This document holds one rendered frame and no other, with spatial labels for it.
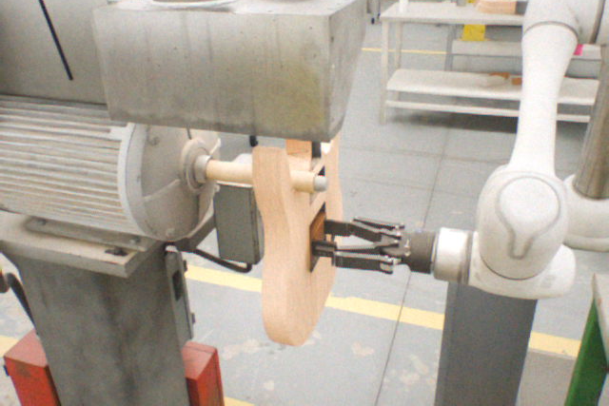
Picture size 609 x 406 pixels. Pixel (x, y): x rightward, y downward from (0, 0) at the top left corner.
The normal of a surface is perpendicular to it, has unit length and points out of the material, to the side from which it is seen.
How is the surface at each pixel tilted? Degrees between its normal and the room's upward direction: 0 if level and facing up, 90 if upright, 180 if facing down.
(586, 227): 107
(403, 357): 0
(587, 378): 90
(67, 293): 90
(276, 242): 82
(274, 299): 80
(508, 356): 90
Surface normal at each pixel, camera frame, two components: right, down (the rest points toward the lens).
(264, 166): -0.32, 0.22
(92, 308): -0.33, 0.43
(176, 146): 0.90, 0.05
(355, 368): -0.03, -0.90
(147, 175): 0.68, 0.15
